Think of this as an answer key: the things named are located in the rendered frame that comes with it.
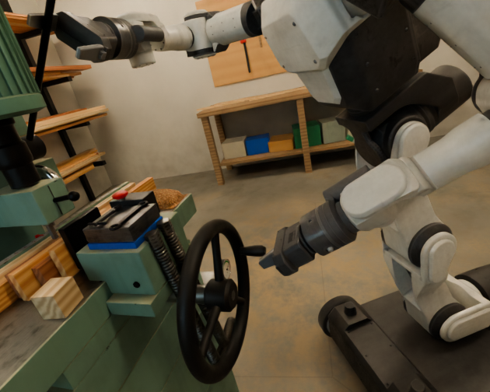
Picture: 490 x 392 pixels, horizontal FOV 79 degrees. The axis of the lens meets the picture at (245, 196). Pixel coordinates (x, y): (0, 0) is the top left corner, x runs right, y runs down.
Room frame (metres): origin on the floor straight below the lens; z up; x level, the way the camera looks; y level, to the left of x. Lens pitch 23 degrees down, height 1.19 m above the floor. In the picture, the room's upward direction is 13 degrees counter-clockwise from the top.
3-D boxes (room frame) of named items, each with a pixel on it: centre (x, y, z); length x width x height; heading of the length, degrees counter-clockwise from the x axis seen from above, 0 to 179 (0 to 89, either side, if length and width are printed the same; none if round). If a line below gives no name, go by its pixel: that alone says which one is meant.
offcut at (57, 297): (0.40, 0.32, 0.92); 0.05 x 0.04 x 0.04; 167
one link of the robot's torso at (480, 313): (0.77, -0.61, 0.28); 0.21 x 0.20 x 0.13; 100
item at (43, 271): (0.54, 0.36, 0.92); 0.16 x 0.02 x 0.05; 160
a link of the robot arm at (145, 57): (0.86, 0.18, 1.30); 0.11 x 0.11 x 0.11; 70
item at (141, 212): (0.51, 0.22, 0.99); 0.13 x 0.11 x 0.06; 160
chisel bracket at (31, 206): (0.58, 0.42, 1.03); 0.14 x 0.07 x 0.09; 70
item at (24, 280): (0.55, 0.37, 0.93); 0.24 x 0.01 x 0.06; 160
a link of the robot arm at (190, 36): (1.05, 0.07, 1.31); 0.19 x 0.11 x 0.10; 148
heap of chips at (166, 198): (0.77, 0.24, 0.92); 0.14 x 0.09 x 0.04; 70
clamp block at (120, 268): (0.50, 0.22, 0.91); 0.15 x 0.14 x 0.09; 160
